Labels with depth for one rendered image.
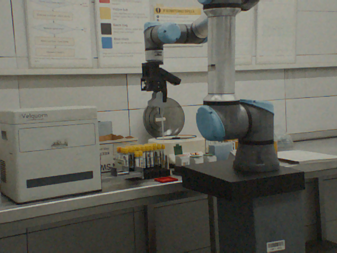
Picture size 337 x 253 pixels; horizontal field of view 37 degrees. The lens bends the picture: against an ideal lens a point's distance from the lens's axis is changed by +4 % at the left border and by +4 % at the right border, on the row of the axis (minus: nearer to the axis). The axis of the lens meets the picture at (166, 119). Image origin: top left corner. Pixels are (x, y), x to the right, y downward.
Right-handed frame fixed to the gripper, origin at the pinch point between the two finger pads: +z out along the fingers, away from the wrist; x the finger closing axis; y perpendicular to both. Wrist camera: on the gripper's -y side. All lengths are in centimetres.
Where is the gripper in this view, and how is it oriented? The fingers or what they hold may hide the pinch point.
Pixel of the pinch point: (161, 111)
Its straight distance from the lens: 197.1
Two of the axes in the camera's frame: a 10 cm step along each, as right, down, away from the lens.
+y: -8.7, 0.7, -4.9
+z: 0.5, 10.0, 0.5
